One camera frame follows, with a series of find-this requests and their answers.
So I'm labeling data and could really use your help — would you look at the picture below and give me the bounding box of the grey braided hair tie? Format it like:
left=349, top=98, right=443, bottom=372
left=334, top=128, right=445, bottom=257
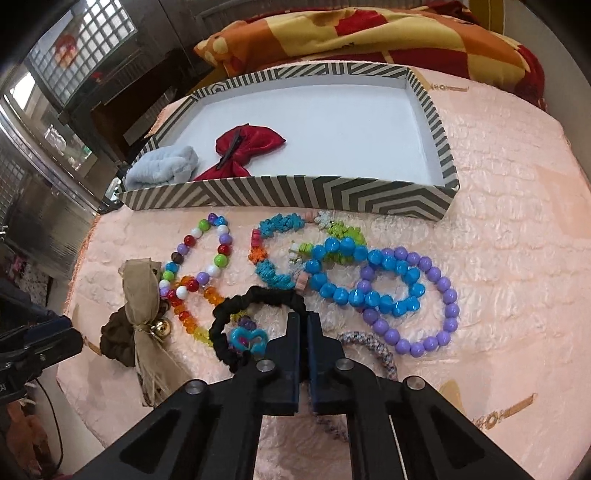
left=314, top=331, right=398, bottom=437

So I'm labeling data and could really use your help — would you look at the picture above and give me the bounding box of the black scrunchie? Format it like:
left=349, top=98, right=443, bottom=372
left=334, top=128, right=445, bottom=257
left=208, top=285, right=308, bottom=376

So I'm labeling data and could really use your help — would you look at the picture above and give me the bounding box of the teal heart charm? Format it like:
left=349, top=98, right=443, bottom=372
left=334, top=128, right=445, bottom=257
left=230, top=325, right=269, bottom=356

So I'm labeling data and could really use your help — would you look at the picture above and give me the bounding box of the glass door cabinet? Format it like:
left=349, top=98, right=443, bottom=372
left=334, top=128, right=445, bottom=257
left=0, top=0, right=206, bottom=222

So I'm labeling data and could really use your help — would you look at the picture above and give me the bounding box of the multicoloured round bead bracelet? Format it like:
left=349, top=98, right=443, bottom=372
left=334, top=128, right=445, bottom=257
left=158, top=213, right=233, bottom=302

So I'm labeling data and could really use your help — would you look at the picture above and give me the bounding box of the brown scrunchie with beige bow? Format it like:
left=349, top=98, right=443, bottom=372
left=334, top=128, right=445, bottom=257
left=100, top=258, right=195, bottom=408

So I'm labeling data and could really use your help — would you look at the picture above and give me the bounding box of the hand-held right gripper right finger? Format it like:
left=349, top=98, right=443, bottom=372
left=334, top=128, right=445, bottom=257
left=307, top=314, right=532, bottom=480

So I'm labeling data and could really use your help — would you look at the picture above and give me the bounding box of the yellow wooden post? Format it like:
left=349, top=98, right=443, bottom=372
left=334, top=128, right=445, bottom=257
left=465, top=0, right=509, bottom=34

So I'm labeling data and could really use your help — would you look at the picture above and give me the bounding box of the light blue scrunchie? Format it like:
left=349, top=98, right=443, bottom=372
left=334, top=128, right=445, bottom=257
left=123, top=145, right=199, bottom=191

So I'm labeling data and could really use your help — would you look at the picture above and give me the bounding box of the pink fluffy mat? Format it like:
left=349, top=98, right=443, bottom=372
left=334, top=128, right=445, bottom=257
left=55, top=65, right=579, bottom=480

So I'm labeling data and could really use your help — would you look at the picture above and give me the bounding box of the blue bead bracelet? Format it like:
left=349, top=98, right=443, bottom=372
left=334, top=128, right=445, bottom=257
left=304, top=236, right=426, bottom=318

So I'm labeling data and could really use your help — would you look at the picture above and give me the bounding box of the black cable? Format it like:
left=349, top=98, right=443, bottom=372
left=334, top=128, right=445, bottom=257
left=25, top=377, right=64, bottom=477

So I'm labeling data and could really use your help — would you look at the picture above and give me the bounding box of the striped cardboard box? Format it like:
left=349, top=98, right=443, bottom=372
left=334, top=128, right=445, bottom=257
left=115, top=61, right=461, bottom=221

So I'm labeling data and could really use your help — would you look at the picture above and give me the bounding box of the orange red printed blanket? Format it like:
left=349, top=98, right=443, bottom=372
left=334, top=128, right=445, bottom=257
left=193, top=0, right=549, bottom=112

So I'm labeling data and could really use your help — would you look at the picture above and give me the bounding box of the purple bead bracelet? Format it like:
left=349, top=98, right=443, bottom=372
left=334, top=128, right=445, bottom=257
left=359, top=246, right=459, bottom=359

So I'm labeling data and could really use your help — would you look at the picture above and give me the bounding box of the turquoise chip flower bracelet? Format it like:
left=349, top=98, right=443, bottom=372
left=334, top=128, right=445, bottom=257
left=248, top=210, right=368, bottom=293

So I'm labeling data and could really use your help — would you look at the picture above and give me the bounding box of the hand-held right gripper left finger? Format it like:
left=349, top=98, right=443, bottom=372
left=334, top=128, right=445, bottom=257
left=104, top=312, right=301, bottom=480

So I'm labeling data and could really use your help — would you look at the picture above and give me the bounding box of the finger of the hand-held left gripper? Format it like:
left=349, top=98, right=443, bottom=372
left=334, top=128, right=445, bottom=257
left=0, top=315, right=84, bottom=367

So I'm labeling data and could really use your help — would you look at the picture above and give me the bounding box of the orange crystal bead bracelet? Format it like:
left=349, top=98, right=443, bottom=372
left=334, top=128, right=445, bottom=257
left=165, top=275, right=223, bottom=348

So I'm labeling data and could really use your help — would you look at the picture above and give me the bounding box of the red velvet hair bow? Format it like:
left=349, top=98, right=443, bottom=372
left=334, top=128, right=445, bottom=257
left=193, top=123, right=287, bottom=182

